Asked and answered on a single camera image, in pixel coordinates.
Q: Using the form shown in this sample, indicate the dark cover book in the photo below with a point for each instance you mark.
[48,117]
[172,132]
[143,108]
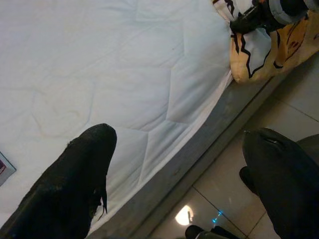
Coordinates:
[6,169]

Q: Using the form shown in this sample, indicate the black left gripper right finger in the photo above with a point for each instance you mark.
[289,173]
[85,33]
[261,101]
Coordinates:
[281,179]

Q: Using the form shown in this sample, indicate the yellow egg-print blanket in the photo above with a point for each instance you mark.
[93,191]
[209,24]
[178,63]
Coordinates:
[251,57]

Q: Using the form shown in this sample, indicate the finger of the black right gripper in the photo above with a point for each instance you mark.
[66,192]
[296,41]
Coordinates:
[260,3]
[245,25]

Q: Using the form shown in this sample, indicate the grey bed base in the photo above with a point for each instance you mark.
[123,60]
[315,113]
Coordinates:
[199,139]

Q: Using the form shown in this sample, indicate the silver left robot leg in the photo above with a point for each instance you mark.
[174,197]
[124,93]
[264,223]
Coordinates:
[197,232]

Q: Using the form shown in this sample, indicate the white bed mattress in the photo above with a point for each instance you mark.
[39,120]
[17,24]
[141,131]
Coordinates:
[99,62]

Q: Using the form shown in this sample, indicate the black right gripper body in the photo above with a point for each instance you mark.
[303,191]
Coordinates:
[264,17]

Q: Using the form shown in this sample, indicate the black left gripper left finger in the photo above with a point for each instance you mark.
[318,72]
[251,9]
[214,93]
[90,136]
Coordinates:
[69,179]

